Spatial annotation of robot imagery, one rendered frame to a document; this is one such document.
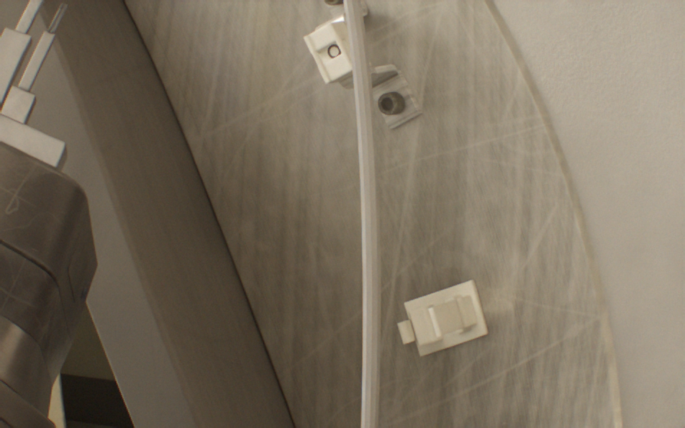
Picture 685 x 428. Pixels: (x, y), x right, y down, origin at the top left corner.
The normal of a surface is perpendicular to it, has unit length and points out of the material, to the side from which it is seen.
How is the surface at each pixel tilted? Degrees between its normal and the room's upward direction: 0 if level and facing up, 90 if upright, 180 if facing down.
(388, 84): 90
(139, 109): 55
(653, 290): 90
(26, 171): 62
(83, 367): 90
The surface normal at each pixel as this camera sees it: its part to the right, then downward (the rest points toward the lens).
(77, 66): 0.72, -0.49
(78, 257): 0.92, 0.37
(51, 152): 0.01, -0.32
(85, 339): 0.17, 0.18
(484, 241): -0.50, 0.12
